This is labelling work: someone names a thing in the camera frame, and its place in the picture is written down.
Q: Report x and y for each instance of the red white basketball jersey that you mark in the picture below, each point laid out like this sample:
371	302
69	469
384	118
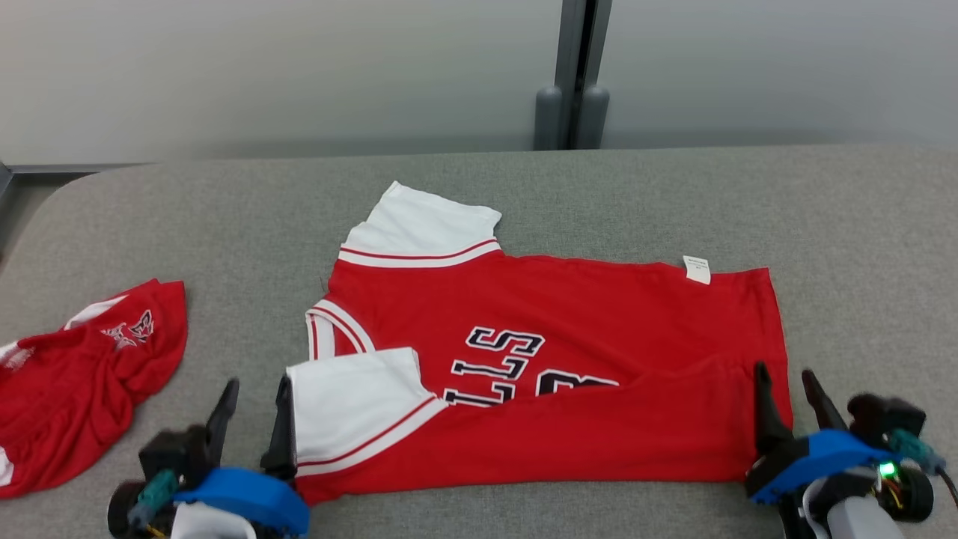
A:
599	314

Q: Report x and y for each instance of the grey partition post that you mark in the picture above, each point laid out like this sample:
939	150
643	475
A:
572	75

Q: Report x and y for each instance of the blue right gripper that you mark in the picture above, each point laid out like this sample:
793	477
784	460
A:
816	457

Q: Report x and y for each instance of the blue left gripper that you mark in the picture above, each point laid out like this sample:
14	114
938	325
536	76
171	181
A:
247	494

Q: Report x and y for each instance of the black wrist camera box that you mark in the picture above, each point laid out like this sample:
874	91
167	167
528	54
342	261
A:
176	453
883	415

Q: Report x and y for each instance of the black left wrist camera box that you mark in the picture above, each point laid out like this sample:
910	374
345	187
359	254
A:
176	453

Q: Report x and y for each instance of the red shorts with white stripe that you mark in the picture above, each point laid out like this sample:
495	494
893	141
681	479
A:
82	389

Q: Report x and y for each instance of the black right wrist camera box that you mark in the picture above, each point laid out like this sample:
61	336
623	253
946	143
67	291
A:
883	415

